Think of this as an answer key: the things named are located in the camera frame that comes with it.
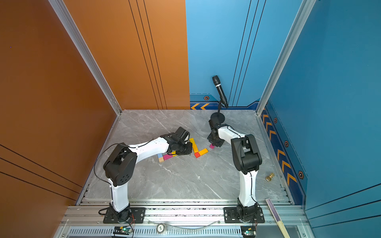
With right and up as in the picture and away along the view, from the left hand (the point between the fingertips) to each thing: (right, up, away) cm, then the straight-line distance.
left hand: (194, 149), depth 92 cm
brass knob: (+43, -16, -8) cm, 46 cm away
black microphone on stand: (+19, +20, +20) cm, 34 cm away
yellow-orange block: (+6, -2, +4) cm, 8 cm away
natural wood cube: (-20, -6, -1) cm, 21 cm away
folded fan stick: (+42, -33, -21) cm, 57 cm away
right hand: (+13, +4, +10) cm, 17 cm away
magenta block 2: (+12, +1, +4) cm, 13 cm away
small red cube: (+2, -4, +3) cm, 5 cm away
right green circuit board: (+27, -36, -21) cm, 50 cm away
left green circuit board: (-34, -35, -22) cm, 54 cm away
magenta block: (-17, -5, +2) cm, 18 cm away
